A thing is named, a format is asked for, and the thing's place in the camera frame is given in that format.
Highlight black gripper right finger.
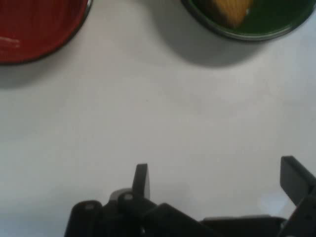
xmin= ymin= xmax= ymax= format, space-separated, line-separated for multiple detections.
xmin=277 ymin=155 xmax=316 ymax=237

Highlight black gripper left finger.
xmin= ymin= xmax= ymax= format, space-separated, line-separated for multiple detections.
xmin=64 ymin=162 xmax=205 ymax=237

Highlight dark green plate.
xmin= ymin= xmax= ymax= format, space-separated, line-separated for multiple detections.
xmin=181 ymin=0 xmax=316 ymax=41

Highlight brown bread slice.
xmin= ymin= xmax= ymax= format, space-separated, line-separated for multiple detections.
xmin=209 ymin=0 xmax=255 ymax=28

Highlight red bowl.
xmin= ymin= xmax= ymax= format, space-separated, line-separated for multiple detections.
xmin=0 ymin=0 xmax=93 ymax=65

